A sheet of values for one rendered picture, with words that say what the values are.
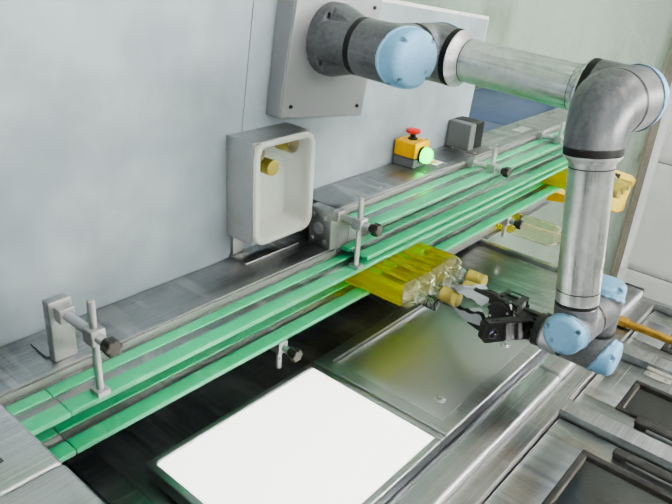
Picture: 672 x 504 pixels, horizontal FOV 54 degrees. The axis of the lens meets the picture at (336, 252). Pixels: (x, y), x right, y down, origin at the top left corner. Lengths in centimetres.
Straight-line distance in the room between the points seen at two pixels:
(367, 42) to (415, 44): 9
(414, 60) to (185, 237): 57
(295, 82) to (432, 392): 70
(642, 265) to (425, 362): 638
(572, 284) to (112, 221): 82
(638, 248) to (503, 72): 646
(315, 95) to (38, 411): 83
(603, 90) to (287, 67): 61
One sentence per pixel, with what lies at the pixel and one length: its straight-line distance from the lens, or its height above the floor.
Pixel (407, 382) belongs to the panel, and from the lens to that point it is 143.
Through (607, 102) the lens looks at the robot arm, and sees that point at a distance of 115.
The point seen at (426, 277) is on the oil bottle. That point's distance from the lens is 152.
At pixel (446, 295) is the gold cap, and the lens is 150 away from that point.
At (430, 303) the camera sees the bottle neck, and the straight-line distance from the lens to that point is 146.
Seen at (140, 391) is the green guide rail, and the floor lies 91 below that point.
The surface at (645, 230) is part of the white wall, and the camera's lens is 766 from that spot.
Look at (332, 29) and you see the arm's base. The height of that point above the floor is 86.
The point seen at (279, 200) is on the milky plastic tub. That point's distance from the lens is 151.
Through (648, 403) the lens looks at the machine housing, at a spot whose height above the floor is 156.
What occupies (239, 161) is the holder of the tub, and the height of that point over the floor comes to 79.
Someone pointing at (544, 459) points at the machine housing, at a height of 147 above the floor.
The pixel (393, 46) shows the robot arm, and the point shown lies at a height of 101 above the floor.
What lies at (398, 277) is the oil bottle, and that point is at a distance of 150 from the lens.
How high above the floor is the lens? 175
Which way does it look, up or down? 34 degrees down
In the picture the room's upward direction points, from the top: 113 degrees clockwise
